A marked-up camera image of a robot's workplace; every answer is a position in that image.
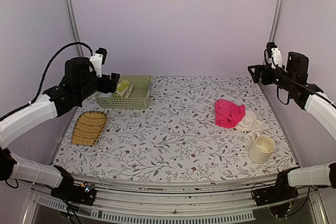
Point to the right aluminium frame post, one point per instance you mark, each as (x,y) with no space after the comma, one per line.
(276,20)

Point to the cream white towel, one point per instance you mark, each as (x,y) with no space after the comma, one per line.
(250,124)

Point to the woven bamboo tray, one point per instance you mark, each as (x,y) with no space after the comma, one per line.
(88,128)

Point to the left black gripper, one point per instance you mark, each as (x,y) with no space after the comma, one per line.
(105,87)

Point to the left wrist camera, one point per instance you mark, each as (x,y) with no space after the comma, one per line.
(98,60)

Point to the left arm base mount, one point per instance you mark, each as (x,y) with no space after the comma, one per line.
(84,194)

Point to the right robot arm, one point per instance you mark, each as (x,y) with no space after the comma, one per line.
(309,97)

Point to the aluminium frame post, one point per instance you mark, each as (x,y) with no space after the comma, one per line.
(276,20)
(72,20)

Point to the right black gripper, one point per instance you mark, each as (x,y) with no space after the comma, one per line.
(260,68)

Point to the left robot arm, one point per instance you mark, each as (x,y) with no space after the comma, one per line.
(83,77)

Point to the left aluminium frame post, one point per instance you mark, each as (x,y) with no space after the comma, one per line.
(72,20)

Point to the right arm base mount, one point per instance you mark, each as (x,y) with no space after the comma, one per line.
(272,194)

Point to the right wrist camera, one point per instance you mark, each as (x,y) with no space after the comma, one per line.
(274,57)

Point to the aluminium front rail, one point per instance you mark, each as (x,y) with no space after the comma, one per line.
(227,201)

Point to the green plastic basket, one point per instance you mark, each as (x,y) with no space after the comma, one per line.
(132,93)

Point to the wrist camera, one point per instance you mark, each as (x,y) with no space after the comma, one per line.
(274,57)
(98,60)

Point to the green patterned rolled towel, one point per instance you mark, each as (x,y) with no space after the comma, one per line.
(124,89)

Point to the pink towel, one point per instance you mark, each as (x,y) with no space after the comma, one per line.
(228,114)

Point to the cream ribbed mug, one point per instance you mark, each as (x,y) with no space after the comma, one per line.
(261,148)

